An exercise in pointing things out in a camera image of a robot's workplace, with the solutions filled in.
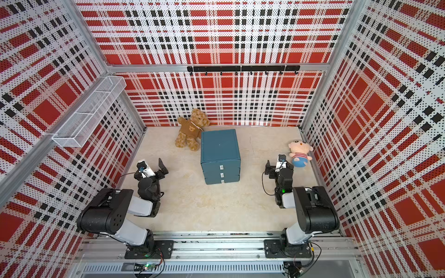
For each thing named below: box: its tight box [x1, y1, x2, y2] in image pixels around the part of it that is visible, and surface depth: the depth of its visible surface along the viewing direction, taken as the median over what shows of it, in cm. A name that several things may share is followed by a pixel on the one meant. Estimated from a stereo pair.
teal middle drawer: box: [202, 167, 241, 179], surface depth 88 cm
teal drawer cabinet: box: [200, 128, 242, 185], surface depth 86 cm
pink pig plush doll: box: [287, 139, 314, 168], surface depth 102 cm
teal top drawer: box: [201, 159, 242, 173], surface depth 81 cm
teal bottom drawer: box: [204, 174, 241, 185], surface depth 92 cm
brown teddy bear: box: [174, 108, 211, 152], surface depth 113 cm
